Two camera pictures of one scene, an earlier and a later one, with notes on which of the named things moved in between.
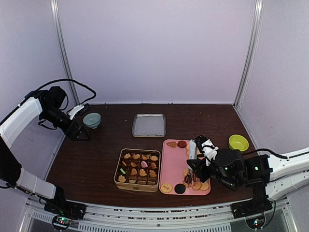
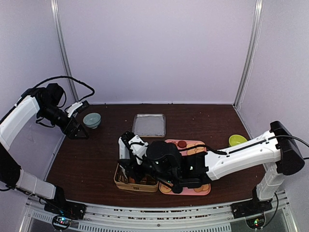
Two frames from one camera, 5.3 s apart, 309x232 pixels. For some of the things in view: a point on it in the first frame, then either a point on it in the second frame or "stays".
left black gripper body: (68, 133) stays
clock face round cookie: (166, 188) stays
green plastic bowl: (238, 142) stays
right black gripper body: (204, 177) -> (133, 170)
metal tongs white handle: (193, 150) -> (124, 152)
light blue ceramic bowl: (92, 120) stays
